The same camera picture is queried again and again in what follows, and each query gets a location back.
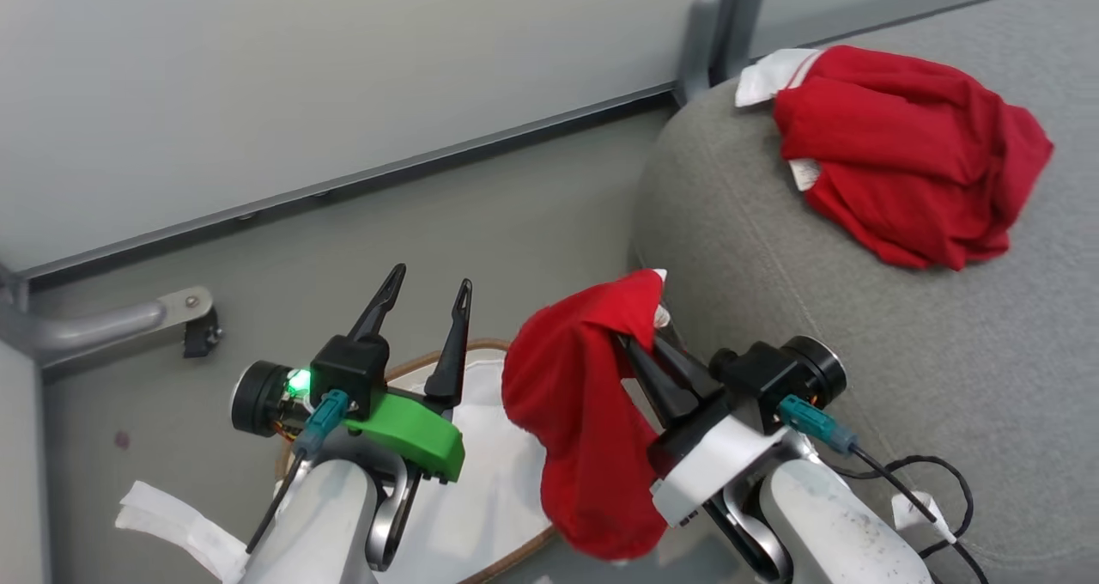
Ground grey fabric sofa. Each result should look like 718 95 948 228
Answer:
629 0 1099 584

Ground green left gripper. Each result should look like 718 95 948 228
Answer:
343 264 474 484

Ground white cable tag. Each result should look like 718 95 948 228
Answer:
890 490 956 544

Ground long grey partition rail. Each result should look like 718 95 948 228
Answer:
15 82 681 289

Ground red shorts with white trim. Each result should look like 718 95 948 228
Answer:
501 268 670 562

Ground white fabric strip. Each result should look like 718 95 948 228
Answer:
115 479 251 584

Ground red shirt with white sleeve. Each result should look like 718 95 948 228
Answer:
735 45 1055 272

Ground round wicker laundry basket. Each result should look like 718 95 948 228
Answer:
275 338 559 584

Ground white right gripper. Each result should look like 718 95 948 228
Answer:
619 336 787 530

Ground grey corner frame post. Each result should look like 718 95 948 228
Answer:
0 260 32 312

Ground grey partition foot with bolt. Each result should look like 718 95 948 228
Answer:
0 286 215 367

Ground left teal plug black cable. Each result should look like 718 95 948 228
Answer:
246 389 351 556

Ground black caster wheel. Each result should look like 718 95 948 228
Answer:
182 307 223 359

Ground short grey partition rail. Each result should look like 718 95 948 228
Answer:
750 0 1099 58

